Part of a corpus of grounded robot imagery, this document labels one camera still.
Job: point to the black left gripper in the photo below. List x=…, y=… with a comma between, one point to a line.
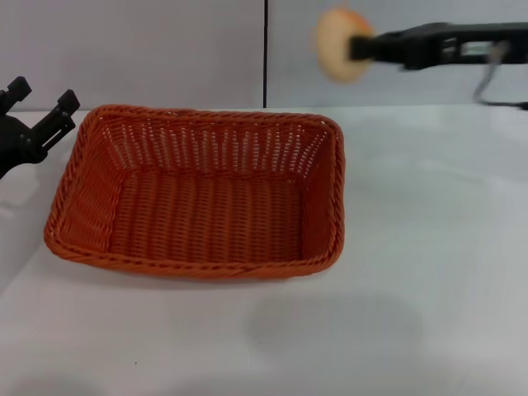
x=18, y=142

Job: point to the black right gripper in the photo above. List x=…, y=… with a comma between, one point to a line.
x=437, y=43

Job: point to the round bread bun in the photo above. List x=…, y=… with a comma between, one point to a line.
x=336, y=41

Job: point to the orange woven plastic basket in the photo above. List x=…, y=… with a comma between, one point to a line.
x=206, y=218

